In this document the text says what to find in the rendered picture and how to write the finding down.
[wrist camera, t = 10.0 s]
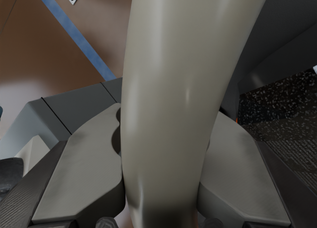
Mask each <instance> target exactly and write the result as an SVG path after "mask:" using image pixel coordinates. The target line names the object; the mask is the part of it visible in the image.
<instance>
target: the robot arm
mask: <svg viewBox="0 0 317 228"><path fill-rule="evenodd" d="M120 123H121V103H115V104H113V105H112V106H110V107H109V108H107V109H105V110H104V111H103V112H101V113H99V114H98V115H96V116H95V117H93V118H91V119H90V120H88V121H87V122H86V123H84V124H83V125H82V126H81V127H79V128H78V129H77V130H76V131H75V132H74V133H73V134H72V135H71V136H70V137H69V138H68V139H67V140H66V141H59V142H58V143H57V144H56V145H55V146H54V147H53V148H52V149H51V150H50V151H49V152H48V153H47V154H46V155H45V156H44V157H43V158H42V159H41V160H40V161H39V162H38V163H37V164H36V165H35V166H34V167H33V168H32V169H31V170H30V171H29V172H28V173H27V174H26V175H25V176H24V177H23V172H24V162H23V159H22V158H17V157H12V158H7V159H2V160H0V228H119V227H118V225H117V223H116V221H115V219H114V218H115V217H116V216H117V215H118V214H119V213H121V212H122V211H123V209H124V208H125V185H124V178H123V170H122V159H121V157H120V156H119V155H118V153H119V152H120V151H121V135H120ZM196 209H197V211H198V212H199V213H200V214H201V215H202V216H204V217H205V218H206V219H205V220H204V222H203V224H202V226H201V228H317V195H316V194H315V193H314V192H313V191H312V190H311V189H310V188H309V187H308V186H307V185H306V184H305V183H304V182H303V181H302V180H301V179H300V178H299V177H298V176H297V175H296V174H295V173H294V172H293V171H292V170H291V169H290V168H289V167H288V166H287V165H286V164H285V163H284V162H283V161H282V160H281V159H280V158H279V157H278V156H277V155H276V154H275V153H274V152H273V151H272V150H271V149H270V148H269V147H268V146H267V145H266V144H265V143H264V142H258V141H256V140H255V139H254V138H253V137H252V136H251V135H250V134H249V133H248V132H247V131H246V130H245V129H244V128H242V127H241V126H240V125H239V124H237V123H236V122H235V121H233V120H232V119H230V118H229V117H227V116H226V115H224V114H223V113H221V112H220V111H218V114H217V118H216V121H215V123H214V126H213V129H212V133H211V136H210V139H209V143H208V146H207V150H206V154H205V158H204V162H203V166H202V171H201V177H200V183H199V189H198V197H197V206H196Z"/></svg>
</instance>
